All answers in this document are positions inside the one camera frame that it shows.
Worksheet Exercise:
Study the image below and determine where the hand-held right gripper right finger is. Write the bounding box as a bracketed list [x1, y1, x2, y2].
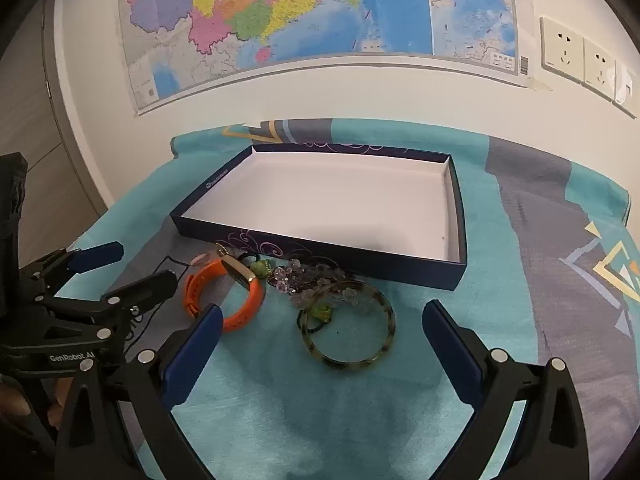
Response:
[421, 300, 591, 480]

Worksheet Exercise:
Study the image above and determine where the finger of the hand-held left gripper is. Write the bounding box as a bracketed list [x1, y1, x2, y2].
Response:
[35, 270, 179, 356]
[20, 242, 124, 306]

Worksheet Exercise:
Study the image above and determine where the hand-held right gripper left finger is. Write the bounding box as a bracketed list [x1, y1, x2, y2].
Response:
[54, 302, 224, 480]

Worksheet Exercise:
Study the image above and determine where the orange smartwatch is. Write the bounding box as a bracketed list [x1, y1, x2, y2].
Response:
[184, 255, 267, 333]

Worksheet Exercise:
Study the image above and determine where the tortoiseshell bangle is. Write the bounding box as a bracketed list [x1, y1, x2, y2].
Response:
[300, 281, 397, 368]

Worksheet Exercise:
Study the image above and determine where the clear crystal bead bracelet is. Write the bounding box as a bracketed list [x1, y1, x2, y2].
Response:
[272, 259, 381, 311]

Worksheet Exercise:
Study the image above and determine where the bright green bead charm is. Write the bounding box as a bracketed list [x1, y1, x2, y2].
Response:
[298, 302, 334, 337]

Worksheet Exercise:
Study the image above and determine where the dark blue shallow box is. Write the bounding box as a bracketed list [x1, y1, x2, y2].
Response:
[169, 143, 468, 292]

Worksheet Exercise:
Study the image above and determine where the person's left hand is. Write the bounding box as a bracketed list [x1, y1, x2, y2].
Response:
[0, 377, 68, 433]

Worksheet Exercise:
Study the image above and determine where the teal grey printed blanket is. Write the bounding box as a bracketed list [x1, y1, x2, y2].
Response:
[65, 119, 640, 480]

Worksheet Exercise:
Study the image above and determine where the grey wooden door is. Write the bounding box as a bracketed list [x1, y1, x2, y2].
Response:
[0, 5, 108, 211]

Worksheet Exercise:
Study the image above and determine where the colourful wall map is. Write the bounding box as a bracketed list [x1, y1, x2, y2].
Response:
[117, 0, 531, 117]

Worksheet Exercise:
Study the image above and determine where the white wall socket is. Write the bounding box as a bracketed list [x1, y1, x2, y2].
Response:
[540, 16, 586, 85]
[582, 37, 617, 102]
[612, 60, 640, 120]

